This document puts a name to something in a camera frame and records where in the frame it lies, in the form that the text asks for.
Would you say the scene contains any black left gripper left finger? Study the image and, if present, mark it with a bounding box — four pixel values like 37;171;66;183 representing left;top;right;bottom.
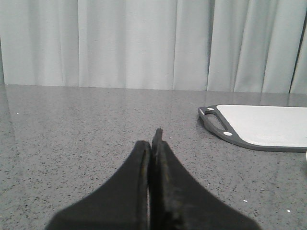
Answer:
47;141;151;230

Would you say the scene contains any grey curtain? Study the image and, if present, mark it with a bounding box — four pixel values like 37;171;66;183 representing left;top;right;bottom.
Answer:
0;0;307;93

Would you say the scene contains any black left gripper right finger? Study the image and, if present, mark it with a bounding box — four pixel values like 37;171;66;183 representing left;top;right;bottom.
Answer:
149;128;260;230

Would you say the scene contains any white cutting board grey rim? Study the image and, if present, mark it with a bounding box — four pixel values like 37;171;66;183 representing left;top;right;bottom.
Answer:
198;104;307;153

